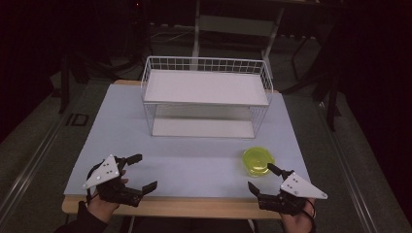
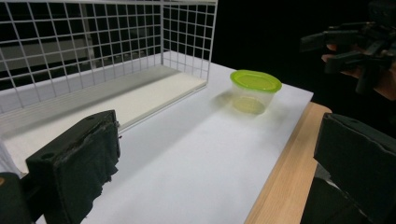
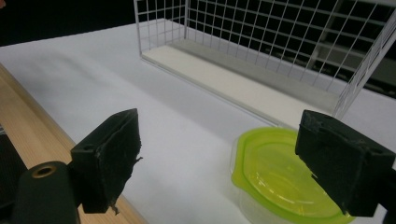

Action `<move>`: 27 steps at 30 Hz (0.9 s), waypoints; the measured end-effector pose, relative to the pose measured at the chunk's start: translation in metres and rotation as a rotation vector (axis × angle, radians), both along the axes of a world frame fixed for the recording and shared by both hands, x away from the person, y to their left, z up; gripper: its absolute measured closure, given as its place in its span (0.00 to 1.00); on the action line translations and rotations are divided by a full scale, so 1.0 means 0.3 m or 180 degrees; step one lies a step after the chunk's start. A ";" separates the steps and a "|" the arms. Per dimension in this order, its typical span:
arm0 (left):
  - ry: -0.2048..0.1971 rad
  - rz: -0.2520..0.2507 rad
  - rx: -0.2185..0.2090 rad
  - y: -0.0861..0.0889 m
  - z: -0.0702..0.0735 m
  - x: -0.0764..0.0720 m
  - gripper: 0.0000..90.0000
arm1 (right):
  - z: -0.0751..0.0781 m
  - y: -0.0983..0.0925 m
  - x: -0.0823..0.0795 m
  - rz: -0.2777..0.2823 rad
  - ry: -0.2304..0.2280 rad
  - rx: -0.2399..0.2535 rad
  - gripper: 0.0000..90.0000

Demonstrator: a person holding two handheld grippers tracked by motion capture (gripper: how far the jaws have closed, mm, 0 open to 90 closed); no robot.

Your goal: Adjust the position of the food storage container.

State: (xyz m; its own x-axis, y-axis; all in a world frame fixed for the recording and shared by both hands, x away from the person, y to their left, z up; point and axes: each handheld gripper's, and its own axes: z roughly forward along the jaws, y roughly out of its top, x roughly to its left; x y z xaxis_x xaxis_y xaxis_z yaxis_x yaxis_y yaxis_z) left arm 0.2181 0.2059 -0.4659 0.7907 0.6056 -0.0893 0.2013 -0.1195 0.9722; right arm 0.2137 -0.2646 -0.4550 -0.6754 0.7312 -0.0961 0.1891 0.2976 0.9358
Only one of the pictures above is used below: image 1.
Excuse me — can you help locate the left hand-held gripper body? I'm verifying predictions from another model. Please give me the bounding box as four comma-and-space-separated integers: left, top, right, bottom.
82, 153, 144, 209

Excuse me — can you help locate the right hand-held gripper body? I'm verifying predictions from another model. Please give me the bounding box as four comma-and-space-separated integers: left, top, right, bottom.
257, 171, 328, 216

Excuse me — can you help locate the yellow-green plastic bowl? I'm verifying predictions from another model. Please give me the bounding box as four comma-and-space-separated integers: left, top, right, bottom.
242, 147, 277, 178

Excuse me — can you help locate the person's right hand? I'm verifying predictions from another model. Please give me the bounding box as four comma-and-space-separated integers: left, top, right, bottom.
279, 207, 316, 233

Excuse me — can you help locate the person's left hand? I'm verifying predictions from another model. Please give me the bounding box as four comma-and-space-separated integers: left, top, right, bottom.
86, 192, 120, 224

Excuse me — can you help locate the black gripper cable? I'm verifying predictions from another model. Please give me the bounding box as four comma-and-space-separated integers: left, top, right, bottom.
85, 161, 105, 205
302, 198, 318, 233

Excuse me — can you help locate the metal floor rail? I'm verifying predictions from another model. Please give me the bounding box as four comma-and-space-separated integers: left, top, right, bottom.
314, 100, 378, 233
0, 109, 67, 222

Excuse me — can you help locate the white wire shelf rack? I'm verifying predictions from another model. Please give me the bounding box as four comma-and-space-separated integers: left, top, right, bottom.
140, 55, 274, 140

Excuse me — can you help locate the white metal frame stand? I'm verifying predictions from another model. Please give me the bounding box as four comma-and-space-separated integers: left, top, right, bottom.
190, 0, 287, 80

